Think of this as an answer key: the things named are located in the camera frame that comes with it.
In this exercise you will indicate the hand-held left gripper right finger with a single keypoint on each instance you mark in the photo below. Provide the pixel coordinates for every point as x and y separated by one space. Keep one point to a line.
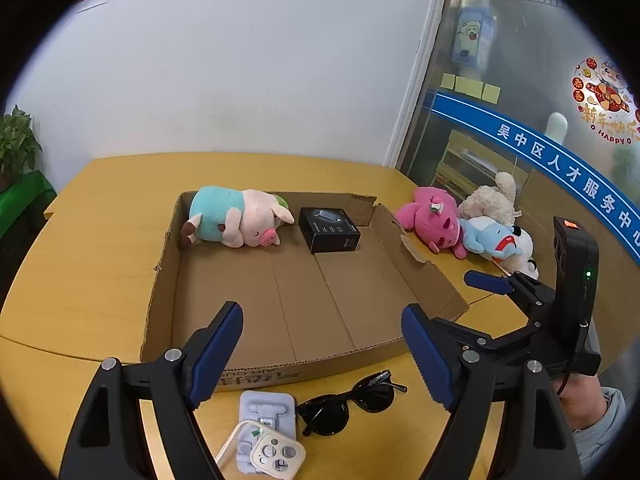
425 355

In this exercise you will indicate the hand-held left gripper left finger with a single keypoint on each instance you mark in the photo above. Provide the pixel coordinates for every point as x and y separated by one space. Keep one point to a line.
216 355

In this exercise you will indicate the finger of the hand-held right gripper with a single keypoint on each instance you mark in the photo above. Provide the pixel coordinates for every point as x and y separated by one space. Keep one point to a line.
500 345
487 282

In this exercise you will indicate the person's right forearm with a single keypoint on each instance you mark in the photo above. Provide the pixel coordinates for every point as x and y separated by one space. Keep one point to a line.
602 440

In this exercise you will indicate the wooden desktop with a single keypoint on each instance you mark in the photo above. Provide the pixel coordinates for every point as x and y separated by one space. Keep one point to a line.
100 260

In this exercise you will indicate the person's right hand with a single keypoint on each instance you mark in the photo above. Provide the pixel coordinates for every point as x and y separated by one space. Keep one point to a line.
582 400

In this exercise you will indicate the blue plush toy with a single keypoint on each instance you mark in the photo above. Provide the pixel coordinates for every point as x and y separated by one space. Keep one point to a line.
482 240

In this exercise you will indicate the white spotted plush toy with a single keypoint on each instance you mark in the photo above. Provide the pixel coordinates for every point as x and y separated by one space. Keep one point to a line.
522 250

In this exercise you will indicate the pale blue folding phone stand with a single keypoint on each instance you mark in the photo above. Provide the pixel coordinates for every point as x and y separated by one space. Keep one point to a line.
265 405

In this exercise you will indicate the beige plush toy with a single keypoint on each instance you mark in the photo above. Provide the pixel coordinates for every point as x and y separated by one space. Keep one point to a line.
487 202

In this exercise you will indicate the pink plush toy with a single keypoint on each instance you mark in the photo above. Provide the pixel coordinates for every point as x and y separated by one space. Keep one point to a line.
432 217

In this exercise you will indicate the shallow cardboard box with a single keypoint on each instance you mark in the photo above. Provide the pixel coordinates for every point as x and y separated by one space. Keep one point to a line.
310 300

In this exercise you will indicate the cream phone case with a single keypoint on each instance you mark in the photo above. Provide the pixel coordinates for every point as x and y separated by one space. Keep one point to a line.
275 452

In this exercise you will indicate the black sunglasses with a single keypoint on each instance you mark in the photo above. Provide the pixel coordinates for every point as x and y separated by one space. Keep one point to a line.
325 410

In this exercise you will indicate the yellow shelf behind glass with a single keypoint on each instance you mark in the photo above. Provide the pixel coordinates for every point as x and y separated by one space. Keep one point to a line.
475 165

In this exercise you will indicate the blue glass banner strip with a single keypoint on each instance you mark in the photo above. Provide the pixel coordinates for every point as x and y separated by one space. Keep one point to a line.
525 145

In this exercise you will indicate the pig plush in teal shirt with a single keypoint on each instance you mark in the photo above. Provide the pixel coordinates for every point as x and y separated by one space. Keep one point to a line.
225 212

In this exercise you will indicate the small black product box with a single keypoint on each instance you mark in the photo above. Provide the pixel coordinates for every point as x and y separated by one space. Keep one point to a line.
330 230

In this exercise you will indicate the yellow sticky note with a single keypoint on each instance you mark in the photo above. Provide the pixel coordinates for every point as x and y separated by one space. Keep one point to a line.
469 87
448 81
491 93

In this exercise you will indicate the festive red window sticker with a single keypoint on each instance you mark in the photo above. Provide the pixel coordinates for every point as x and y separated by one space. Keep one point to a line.
605 95

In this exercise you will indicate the green plant stand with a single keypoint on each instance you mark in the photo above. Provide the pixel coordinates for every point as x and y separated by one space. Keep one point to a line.
22 200

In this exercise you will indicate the cartoon pig poster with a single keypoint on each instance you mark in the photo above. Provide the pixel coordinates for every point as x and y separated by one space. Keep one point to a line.
471 35

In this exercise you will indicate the potted green plant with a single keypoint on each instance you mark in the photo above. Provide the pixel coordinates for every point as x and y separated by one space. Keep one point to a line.
17 142

